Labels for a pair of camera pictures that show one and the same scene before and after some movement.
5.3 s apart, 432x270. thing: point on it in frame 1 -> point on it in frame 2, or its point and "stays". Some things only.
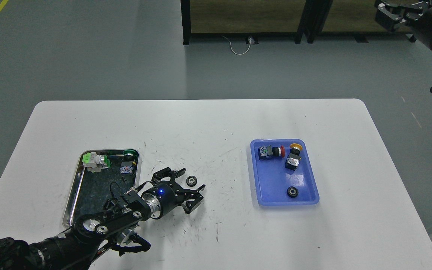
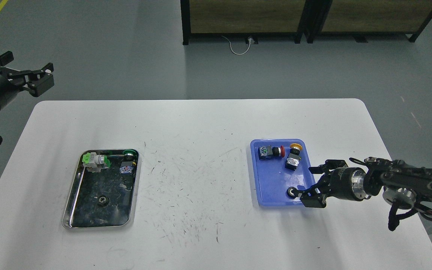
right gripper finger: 401,5 -> 315,196
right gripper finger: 385,17 -> 329,164
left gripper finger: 184,194 -> 35,81
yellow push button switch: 293,161 stays
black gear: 191,181 -> 104,201
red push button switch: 268,152 stays
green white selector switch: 94,163 stays
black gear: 292,192 stays
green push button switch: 126,166 stays
